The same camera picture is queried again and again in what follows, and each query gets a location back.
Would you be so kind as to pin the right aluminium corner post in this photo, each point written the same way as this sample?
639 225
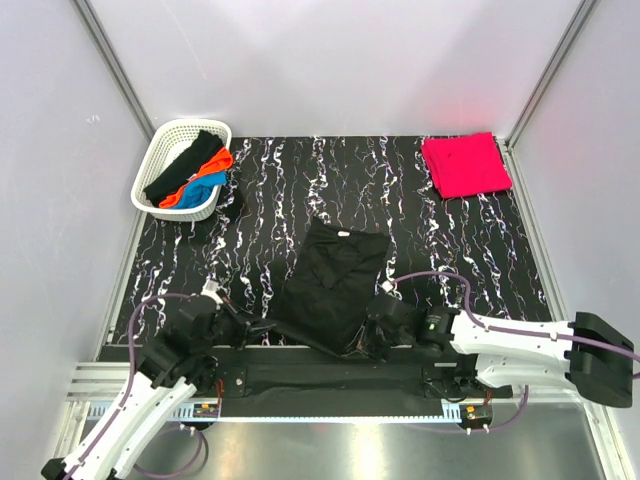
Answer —
568 40

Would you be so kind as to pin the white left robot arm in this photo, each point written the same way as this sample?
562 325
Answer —
130 410

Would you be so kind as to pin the orange t shirt in basket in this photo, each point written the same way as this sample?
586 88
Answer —
221 161

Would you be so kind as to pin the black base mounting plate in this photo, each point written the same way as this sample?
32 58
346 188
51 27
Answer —
292 383

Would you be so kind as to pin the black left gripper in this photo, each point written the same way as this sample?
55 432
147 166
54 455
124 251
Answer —
243 328

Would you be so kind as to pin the white plastic basket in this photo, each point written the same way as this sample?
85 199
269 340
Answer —
168 142

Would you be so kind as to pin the left aluminium corner post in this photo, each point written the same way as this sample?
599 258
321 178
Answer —
98 35

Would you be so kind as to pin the black t shirt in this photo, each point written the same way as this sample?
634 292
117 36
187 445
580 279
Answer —
323 303
187 163

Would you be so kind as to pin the aluminium corner post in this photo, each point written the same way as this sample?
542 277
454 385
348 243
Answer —
568 40
98 35

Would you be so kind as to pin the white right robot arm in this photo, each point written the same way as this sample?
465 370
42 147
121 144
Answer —
470 354

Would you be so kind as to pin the folded pink t shirt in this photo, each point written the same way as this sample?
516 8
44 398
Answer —
465 166

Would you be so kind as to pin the black t shirt in basket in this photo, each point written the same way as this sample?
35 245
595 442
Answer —
187 163

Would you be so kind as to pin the blue t shirt in basket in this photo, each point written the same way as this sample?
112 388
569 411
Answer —
199 189

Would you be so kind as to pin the aluminium frame rail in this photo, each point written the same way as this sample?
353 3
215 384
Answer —
104 380

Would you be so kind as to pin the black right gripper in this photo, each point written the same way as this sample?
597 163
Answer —
376 352

